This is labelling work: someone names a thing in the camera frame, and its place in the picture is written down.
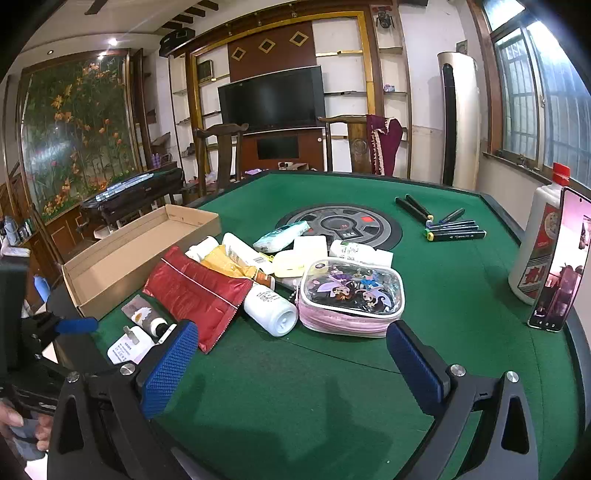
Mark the black television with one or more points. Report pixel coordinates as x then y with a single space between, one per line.
272 99

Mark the white bottle with green label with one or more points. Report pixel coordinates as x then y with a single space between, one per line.
351 249

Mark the pale yellow soap case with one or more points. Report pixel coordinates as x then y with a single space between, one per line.
288 264

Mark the black marker yellow cap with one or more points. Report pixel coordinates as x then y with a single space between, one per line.
459 235

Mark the small framed picture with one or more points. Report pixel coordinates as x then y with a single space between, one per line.
206 71

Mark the smartphone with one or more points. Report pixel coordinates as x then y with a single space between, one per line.
561 277

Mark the orange flower wall mural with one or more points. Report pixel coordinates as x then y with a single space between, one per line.
78 134

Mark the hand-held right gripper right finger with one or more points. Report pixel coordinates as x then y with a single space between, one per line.
415 364

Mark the large white power adapter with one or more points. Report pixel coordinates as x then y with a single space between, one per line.
310 244

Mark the thin dark pen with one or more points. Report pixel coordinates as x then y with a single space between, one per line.
449 215

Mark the white square container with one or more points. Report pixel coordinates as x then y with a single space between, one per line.
127 348

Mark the white bottle with stepped cap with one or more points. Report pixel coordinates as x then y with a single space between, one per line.
272 311

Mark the clear pink cartoon pouch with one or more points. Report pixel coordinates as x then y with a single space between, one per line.
351 295

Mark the barred window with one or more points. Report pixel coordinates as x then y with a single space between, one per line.
521 101

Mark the round grey table centre panel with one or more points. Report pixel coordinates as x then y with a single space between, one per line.
364 221

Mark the white red liquor bottle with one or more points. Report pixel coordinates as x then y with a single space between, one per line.
535 240

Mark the white tower air conditioner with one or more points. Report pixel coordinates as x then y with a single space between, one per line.
466 120

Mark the blue bottle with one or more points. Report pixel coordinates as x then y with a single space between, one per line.
41 287

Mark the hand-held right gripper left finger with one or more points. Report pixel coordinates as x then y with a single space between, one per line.
171 364

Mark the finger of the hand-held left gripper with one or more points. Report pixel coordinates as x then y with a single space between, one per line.
78 326

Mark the black marker green cap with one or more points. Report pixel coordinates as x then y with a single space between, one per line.
457 229

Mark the white blue ointment box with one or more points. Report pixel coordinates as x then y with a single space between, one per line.
242 254

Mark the black marker purple cap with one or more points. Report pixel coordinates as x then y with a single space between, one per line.
455 224

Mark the person's left hand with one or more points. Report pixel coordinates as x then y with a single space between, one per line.
11 417

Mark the white bottle with red label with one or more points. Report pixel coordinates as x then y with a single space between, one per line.
203 247

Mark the wooden wall shelf unit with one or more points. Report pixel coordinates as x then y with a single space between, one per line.
277 50

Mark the small cardboard box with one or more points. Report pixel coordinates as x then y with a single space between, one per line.
295 166

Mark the shallow cardboard box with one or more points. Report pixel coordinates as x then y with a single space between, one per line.
138 249

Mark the black box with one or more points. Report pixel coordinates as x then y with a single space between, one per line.
178 41

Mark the red foil packet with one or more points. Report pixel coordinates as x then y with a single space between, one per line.
194 295

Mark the yellow foil packet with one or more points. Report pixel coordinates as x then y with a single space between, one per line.
221 265

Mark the plain wooden chair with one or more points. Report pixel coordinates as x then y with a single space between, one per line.
224 152

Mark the teal cartoon tissue pack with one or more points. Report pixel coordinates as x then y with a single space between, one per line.
281 236

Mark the long black pen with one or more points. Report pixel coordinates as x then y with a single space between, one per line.
419 206
411 211

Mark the wooden chair with round carving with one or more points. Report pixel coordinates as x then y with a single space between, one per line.
358 147

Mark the pink plastic item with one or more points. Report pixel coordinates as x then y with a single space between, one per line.
253 171

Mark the maroon fringed cloth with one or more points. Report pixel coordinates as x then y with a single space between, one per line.
385 138

